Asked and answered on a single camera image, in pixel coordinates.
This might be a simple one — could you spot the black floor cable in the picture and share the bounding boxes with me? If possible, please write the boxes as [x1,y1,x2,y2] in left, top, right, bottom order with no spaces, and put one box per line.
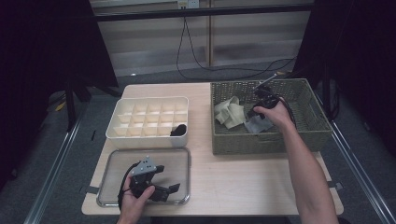
[184,17,298,73]
[176,17,298,81]

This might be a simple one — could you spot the green woven basket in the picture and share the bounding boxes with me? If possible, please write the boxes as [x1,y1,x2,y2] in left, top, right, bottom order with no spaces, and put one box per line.
[210,77,333,156]

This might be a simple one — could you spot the grey tape piece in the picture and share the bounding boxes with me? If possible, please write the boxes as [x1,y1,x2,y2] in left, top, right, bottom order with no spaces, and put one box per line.
[78,185,101,195]
[326,181,344,191]

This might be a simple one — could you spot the black sock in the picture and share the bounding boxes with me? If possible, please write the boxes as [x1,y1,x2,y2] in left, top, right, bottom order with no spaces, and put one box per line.
[169,123,188,137]

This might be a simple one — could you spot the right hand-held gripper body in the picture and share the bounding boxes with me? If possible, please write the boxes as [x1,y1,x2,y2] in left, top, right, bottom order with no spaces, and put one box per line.
[252,73,281,110]

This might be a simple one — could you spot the black curtain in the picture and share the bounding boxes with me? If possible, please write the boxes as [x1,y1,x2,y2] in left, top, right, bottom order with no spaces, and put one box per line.
[292,0,396,157]
[0,0,120,190]

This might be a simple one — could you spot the person's left hand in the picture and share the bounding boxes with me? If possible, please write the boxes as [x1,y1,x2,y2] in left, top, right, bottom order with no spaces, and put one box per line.
[119,176,156,220]

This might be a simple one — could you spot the clear plastic lid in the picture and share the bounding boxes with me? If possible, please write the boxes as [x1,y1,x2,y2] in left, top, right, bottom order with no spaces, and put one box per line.
[96,147,191,208]

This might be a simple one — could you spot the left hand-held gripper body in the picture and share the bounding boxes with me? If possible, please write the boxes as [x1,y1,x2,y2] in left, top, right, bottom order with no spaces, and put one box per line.
[128,155,171,203]

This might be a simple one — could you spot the person's right hand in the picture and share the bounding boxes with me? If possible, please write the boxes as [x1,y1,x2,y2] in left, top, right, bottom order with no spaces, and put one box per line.
[252,98,296,135]

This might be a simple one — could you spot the right hand-held gripper cable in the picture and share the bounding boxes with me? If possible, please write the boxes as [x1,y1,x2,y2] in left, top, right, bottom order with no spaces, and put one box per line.
[277,96,297,126]

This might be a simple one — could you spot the black horizontal bar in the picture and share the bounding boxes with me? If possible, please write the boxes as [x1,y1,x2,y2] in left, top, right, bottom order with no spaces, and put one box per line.
[92,4,316,22]

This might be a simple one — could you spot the grey sock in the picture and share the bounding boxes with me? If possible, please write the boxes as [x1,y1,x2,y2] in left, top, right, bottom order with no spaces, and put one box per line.
[243,115,276,134]

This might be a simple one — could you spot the white wall socket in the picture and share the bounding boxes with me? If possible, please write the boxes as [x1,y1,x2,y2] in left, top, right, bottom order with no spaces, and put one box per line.
[177,0,200,9]

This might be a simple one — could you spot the white compartment storage box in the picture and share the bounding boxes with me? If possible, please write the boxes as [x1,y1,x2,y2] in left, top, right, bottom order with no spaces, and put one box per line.
[106,95,191,149]

